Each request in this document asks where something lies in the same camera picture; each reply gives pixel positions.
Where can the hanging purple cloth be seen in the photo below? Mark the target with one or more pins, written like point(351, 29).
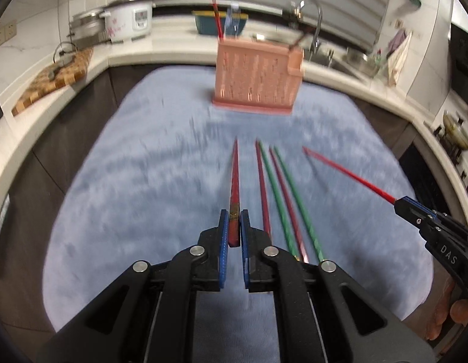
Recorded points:
point(396, 41)

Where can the chrome kitchen faucet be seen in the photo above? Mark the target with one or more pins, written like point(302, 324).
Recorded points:
point(294, 15)

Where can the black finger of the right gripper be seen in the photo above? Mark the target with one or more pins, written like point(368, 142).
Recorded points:
point(415, 213)

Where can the white wall socket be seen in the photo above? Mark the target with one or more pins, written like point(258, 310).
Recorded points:
point(8, 32)

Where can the person's right hand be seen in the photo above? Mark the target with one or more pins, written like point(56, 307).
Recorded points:
point(457, 311)

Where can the steel steamer pot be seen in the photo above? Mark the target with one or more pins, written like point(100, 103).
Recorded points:
point(88, 29)

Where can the hanging cream towel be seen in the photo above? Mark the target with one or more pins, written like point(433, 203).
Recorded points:
point(395, 62)

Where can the clear water bottle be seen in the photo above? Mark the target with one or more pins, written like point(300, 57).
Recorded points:
point(232, 21)

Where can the pot with lid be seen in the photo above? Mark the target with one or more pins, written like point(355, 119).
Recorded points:
point(452, 136)

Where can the stainless steel basin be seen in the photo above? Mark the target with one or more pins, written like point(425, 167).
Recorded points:
point(363, 63)

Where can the green chopstick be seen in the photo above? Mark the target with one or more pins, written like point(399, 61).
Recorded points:
point(317, 247)
point(288, 235)

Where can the checkered wooden cutting board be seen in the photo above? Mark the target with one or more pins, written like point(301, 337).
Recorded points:
point(65, 72)

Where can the dark red chopstick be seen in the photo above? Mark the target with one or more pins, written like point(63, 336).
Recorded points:
point(289, 206)
point(263, 193)
point(234, 212)

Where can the bright red chopstick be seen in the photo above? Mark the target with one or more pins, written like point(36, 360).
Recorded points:
point(217, 19)
point(383, 194)

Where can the blue fleece mat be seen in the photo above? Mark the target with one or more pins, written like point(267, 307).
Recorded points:
point(131, 272)

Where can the pink plastic utensil holder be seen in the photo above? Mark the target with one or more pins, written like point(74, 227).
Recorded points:
point(258, 77)

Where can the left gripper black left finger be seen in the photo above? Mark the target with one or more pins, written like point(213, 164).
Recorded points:
point(223, 251)

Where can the white rice cooker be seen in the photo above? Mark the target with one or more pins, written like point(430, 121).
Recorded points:
point(127, 20)

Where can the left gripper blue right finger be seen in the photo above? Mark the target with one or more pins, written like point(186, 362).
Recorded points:
point(244, 221)

